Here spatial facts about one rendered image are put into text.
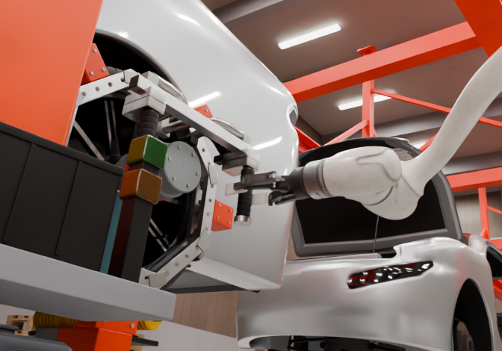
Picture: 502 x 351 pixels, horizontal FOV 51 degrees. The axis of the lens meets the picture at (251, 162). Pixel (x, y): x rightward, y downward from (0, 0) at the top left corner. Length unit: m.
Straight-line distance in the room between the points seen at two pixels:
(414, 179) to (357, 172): 0.18
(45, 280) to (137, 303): 0.11
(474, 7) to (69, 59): 3.51
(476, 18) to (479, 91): 3.07
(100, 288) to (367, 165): 0.71
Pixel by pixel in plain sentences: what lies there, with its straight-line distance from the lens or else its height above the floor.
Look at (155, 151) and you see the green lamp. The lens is 0.73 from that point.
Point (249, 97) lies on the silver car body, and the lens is 2.09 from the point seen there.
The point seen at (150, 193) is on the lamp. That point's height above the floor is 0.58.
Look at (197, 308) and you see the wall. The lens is 8.80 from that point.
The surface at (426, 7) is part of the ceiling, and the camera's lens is 9.51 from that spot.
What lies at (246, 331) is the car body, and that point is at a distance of 4.20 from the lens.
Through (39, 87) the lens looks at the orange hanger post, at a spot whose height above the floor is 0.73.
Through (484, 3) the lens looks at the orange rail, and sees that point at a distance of 4.11.
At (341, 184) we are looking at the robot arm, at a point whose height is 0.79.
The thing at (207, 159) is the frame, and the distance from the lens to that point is 1.59.
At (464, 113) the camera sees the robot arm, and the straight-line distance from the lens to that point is 1.19.
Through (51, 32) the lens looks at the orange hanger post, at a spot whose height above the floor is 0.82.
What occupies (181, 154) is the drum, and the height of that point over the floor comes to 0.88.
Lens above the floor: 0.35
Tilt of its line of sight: 24 degrees up
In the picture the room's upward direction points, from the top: 6 degrees clockwise
